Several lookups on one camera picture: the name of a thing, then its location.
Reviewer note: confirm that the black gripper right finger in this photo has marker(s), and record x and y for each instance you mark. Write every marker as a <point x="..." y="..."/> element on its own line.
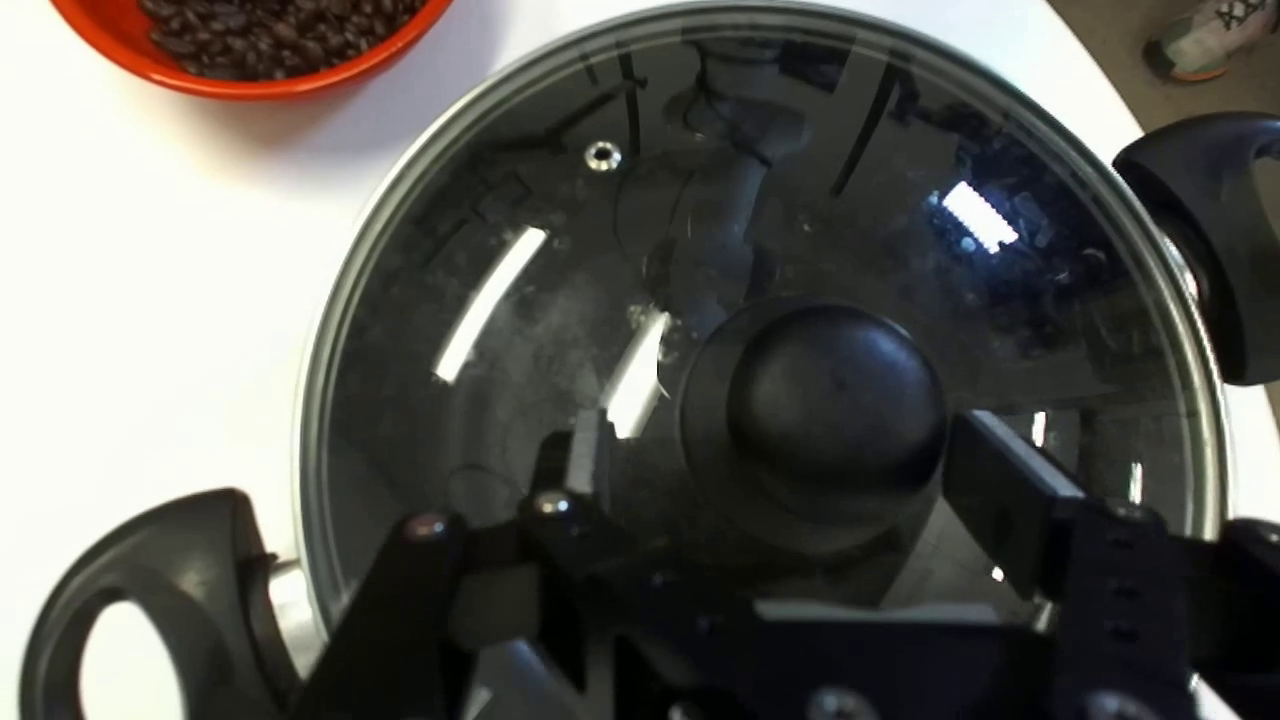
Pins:
<point x="1007" y="492"/>

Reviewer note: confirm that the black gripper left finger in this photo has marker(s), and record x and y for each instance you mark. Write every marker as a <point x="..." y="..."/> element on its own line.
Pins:
<point x="569" y="465"/>

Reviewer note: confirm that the glass pot lid black knob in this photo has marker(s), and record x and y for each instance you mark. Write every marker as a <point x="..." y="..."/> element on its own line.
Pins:
<point x="532" y="226"/>

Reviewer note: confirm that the red bowl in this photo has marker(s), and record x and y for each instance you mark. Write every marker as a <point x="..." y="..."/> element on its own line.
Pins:
<point x="134" y="60"/>

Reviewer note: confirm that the black cooking pot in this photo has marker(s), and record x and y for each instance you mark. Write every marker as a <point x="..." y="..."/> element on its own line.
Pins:
<point x="175" y="584"/>

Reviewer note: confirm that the white sneaker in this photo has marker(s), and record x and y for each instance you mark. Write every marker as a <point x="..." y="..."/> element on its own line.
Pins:
<point x="1223" y="34"/>

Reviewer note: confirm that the dark beans pile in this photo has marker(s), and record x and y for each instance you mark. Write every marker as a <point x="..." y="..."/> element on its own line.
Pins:
<point x="264" y="34"/>

